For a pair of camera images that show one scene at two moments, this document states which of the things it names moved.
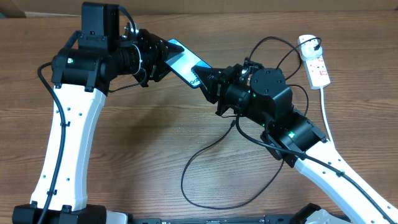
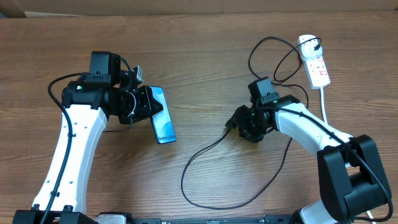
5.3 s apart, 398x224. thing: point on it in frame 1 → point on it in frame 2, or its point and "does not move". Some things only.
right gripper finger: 209,79 → 232,122
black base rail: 266,219 does not move
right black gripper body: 232,93 → 251,123
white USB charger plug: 310,47 does not move
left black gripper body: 152,61 → 142,103
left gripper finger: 170,50 → 155,107
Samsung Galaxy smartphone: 183,63 → 161,122
